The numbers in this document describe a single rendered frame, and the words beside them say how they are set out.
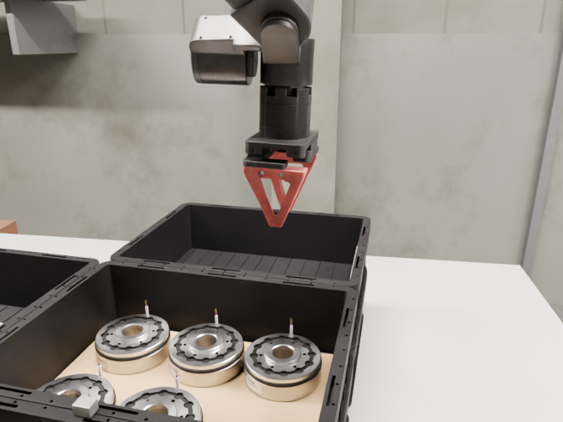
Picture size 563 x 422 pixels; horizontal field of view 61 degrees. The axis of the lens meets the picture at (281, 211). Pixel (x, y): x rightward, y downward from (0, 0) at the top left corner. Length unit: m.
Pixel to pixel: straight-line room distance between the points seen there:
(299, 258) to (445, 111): 1.52
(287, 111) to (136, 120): 2.12
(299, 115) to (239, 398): 0.36
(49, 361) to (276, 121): 0.43
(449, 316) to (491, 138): 1.46
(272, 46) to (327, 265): 0.60
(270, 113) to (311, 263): 0.52
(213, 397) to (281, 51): 0.42
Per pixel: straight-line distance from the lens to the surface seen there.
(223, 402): 0.64
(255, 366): 0.65
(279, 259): 0.99
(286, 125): 0.51
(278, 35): 0.45
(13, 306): 0.94
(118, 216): 2.79
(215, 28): 0.52
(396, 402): 0.86
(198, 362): 0.66
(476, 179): 2.47
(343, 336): 0.58
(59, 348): 0.73
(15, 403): 0.55
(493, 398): 0.91
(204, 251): 1.05
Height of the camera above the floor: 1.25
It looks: 19 degrees down
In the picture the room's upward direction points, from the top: straight up
